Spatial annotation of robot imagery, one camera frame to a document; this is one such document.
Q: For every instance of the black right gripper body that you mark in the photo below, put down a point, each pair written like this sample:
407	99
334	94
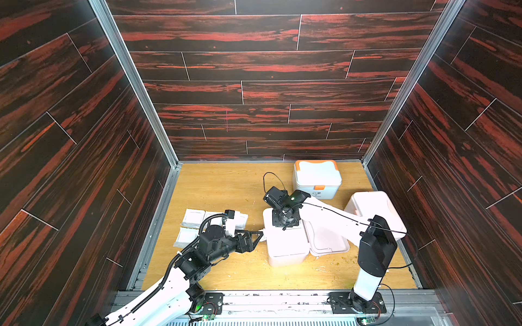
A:
284	218

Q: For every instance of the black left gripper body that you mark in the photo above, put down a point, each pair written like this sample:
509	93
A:
227	246

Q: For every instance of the pink medicine chest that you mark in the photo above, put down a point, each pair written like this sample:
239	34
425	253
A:
293	245

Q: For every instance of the white orange-trimmed medicine chest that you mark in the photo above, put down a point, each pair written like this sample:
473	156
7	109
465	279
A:
319	178

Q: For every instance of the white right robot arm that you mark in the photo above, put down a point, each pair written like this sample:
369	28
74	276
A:
373	238

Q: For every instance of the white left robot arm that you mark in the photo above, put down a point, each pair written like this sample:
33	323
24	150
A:
178	290

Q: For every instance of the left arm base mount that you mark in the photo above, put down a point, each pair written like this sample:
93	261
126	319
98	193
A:
206	308

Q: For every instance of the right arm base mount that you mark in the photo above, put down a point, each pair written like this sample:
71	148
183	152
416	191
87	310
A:
351	303

